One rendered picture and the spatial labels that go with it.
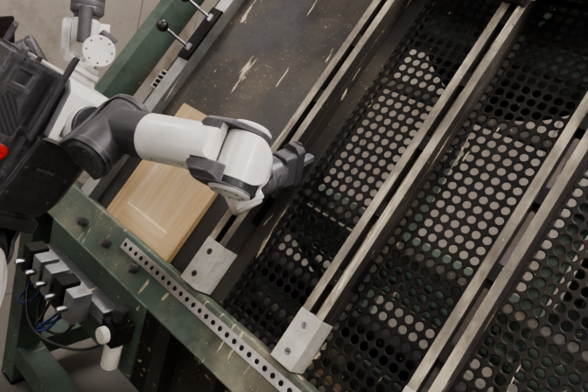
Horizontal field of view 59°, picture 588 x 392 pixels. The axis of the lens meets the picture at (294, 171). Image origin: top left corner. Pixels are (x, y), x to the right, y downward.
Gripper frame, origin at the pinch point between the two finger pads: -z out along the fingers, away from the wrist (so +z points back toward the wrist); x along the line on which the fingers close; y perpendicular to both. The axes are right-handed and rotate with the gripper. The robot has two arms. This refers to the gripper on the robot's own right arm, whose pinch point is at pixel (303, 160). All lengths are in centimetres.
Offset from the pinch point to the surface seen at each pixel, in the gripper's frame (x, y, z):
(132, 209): -29, 43, 23
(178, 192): -20.9, 32.2, 14.8
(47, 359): -102, 69, 43
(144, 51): 3, 83, -8
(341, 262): -10.6, -24.9, 12.5
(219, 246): -20.3, 5.1, 22.1
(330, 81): 15.8, 7.7, -16.1
